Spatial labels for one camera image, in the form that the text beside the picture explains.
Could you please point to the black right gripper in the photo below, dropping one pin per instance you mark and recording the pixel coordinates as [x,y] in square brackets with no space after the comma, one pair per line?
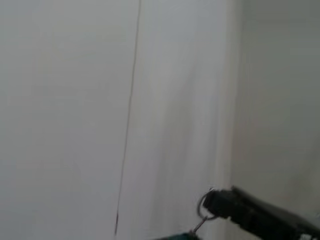
[275,220]

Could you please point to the dark teal insulated bag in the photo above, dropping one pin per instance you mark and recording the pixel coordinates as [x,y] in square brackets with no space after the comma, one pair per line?
[175,237]

